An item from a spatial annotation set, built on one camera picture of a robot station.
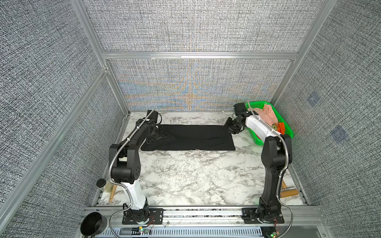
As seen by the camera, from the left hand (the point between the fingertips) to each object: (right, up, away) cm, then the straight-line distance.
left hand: (161, 133), depth 94 cm
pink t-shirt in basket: (+73, +13, +11) cm, 75 cm away
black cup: (-27, -41, -24) cm, 55 cm away
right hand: (+41, +6, +3) cm, 42 cm away
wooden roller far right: (+72, -31, -14) cm, 80 cm away
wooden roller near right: (+70, -28, -13) cm, 77 cm away
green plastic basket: (+70, +21, +19) cm, 76 cm away
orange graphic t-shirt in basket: (+80, +5, +8) cm, 80 cm away
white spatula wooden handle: (-23, -31, -14) cm, 42 cm away
